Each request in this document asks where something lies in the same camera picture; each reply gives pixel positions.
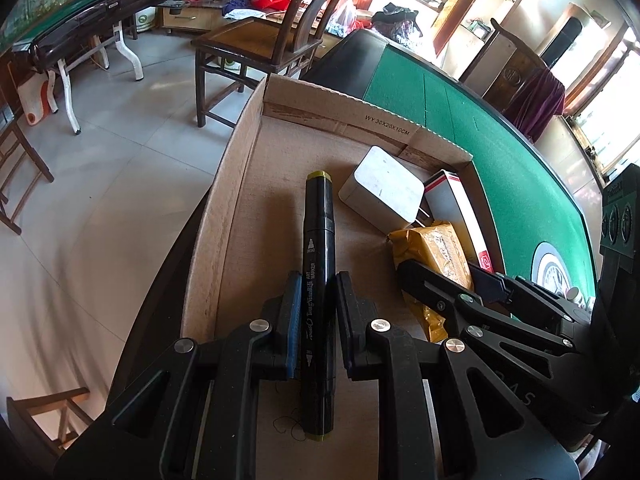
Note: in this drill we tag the dark wooden side chair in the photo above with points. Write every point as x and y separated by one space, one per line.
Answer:
20 170

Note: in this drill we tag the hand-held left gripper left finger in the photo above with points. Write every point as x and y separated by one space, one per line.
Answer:
292 332

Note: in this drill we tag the round table centre panel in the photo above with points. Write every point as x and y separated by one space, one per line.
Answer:
550 265

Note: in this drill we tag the tall carved wooden chair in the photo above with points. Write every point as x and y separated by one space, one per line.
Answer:
505 60

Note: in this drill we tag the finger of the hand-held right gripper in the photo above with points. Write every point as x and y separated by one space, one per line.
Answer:
492 287
425 285

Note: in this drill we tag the white power adapter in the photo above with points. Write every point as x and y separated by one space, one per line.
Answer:
382 185

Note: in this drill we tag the window with metal grille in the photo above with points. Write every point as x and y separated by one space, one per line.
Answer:
610 110

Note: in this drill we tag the black marker with yellow caps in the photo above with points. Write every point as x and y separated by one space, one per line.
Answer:
320 240

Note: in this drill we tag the red and white carton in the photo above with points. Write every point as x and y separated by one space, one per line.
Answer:
457 210

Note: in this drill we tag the dark folding mahjong table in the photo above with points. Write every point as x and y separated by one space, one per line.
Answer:
75 25

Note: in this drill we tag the low wooden cabinet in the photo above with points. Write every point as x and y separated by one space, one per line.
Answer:
190 17

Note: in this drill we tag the standing air conditioner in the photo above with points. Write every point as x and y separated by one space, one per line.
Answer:
570 40

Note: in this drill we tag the low wooden stool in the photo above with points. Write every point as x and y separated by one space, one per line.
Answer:
45 402

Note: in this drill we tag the yellow snack packet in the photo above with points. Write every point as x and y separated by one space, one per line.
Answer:
435 250

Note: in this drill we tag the white plastic bucket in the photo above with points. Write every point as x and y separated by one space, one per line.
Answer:
147 19

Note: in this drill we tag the brown wooden chair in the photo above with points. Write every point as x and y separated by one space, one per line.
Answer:
250 40

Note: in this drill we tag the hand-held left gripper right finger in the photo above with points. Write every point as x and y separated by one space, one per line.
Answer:
346 332

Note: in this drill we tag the purple cloth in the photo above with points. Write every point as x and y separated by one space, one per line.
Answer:
537 102

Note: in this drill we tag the green felt mahjong table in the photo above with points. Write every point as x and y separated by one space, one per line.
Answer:
500 150

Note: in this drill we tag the black crumpled bag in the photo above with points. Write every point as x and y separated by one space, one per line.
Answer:
397 15

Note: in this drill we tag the shallow cardboard box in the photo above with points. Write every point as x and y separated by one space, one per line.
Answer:
270 220

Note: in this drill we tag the white and orange board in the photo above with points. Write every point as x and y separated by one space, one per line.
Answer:
37 100

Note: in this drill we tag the pink clear plastic bag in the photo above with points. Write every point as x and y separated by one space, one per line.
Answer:
345 12

